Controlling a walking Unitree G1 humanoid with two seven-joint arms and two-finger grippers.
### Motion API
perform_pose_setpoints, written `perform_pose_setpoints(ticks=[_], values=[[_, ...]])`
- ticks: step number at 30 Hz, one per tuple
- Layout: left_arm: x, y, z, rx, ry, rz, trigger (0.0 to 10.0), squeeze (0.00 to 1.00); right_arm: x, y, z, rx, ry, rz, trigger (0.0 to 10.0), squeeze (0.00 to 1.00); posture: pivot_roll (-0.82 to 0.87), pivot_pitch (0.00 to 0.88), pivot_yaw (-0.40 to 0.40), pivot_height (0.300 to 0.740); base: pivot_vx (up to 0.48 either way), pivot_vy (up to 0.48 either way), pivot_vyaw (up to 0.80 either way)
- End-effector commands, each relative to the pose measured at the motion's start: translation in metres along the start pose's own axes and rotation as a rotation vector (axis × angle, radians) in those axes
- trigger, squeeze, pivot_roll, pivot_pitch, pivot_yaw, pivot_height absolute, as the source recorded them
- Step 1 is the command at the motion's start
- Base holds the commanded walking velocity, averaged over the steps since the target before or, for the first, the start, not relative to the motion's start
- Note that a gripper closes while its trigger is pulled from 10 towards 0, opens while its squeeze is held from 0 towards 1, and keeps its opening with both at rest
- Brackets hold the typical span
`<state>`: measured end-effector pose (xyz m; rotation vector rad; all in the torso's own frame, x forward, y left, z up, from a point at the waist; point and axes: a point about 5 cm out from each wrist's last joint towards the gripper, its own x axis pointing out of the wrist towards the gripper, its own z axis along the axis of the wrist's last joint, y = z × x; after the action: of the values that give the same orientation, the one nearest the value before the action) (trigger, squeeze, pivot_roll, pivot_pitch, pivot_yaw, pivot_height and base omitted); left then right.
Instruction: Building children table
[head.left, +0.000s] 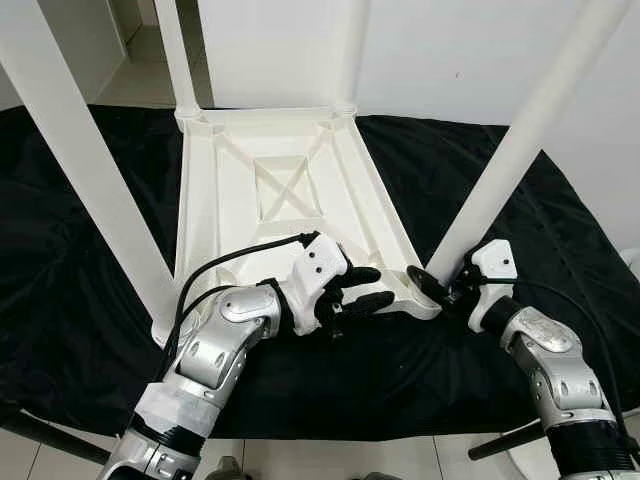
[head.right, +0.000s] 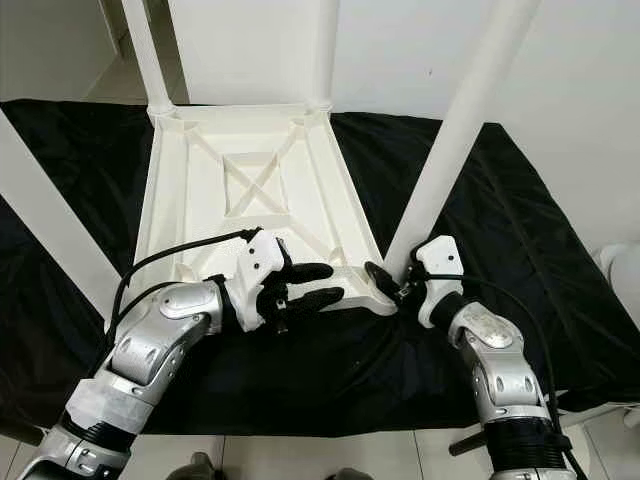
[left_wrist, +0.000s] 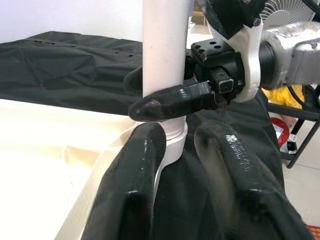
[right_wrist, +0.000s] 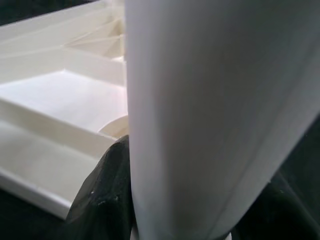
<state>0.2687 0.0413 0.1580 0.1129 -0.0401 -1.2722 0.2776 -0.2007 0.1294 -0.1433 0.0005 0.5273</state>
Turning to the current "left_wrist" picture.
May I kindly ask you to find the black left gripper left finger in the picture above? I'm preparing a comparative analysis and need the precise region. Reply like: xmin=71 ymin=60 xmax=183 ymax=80
xmin=82 ymin=121 xmax=168 ymax=240

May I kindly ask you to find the red white round package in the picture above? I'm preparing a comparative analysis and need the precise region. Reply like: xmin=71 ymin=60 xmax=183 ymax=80
xmin=271 ymin=117 xmax=291 ymax=151

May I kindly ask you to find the white plastic table leg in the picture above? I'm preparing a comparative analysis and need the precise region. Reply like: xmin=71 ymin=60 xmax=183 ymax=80
xmin=141 ymin=0 xmax=191 ymax=138

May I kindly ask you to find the white plastic children table top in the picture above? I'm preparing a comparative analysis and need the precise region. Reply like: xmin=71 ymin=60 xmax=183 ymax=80
xmin=0 ymin=98 xmax=188 ymax=240

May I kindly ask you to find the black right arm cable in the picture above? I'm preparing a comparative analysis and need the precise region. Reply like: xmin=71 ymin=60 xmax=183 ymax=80
xmin=287 ymin=83 xmax=320 ymax=113

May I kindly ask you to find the black cloth table cover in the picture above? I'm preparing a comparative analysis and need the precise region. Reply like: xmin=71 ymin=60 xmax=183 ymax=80
xmin=0 ymin=31 xmax=286 ymax=240

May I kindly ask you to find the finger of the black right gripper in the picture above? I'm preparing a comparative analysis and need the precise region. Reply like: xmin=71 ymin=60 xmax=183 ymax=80
xmin=128 ymin=81 xmax=217 ymax=123
xmin=123 ymin=66 xmax=144 ymax=96

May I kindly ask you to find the white floor fan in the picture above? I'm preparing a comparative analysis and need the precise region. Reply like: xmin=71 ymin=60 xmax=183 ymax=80
xmin=258 ymin=0 xmax=320 ymax=27

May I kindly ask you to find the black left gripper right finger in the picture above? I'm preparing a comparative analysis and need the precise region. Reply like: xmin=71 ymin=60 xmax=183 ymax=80
xmin=194 ymin=119 xmax=315 ymax=240

